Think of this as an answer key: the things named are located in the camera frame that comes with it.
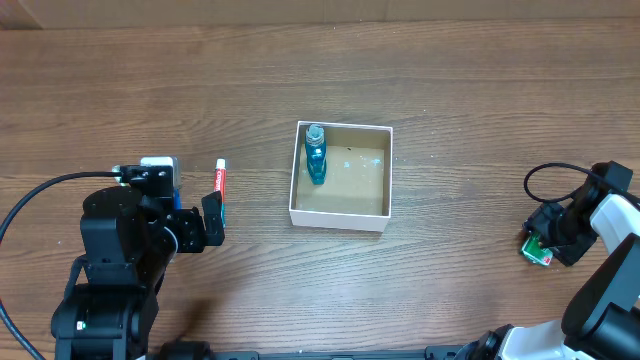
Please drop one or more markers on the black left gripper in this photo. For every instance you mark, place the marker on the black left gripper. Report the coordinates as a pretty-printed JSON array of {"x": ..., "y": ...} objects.
[{"x": 189, "y": 230}]

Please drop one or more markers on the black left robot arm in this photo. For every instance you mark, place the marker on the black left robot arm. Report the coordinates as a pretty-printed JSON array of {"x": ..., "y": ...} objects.
[{"x": 110, "y": 301}]

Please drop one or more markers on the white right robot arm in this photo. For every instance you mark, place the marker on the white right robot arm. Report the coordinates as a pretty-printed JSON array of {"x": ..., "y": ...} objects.
[{"x": 602, "y": 319}]

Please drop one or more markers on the green Dettol soap bar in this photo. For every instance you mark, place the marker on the green Dettol soap bar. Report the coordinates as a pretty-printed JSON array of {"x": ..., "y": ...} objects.
[{"x": 534, "y": 252}]

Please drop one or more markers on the teal Listerine mouthwash bottle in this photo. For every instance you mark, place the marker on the teal Listerine mouthwash bottle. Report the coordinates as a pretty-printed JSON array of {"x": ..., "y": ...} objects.
[{"x": 316, "y": 148}]

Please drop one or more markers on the Colgate toothpaste tube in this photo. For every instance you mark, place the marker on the Colgate toothpaste tube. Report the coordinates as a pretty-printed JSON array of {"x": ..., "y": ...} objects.
[{"x": 220, "y": 184}]

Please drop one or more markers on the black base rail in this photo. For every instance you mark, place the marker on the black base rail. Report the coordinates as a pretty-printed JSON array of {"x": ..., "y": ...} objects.
[{"x": 201, "y": 350}]

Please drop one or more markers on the blue disposable razor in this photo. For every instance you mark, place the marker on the blue disposable razor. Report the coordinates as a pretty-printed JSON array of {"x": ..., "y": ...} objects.
[{"x": 177, "y": 199}]

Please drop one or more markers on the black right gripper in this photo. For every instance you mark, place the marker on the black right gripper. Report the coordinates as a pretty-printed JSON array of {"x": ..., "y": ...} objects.
[{"x": 545, "y": 232}]

